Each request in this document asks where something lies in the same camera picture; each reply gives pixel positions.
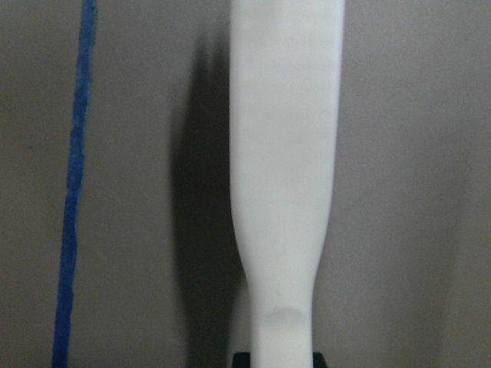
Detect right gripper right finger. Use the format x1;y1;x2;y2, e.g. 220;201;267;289
312;352;328;368

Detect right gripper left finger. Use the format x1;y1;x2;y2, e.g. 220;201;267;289
232;352;251;368

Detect beige hand brush black bristles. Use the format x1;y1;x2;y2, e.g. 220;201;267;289
229;1;345;367

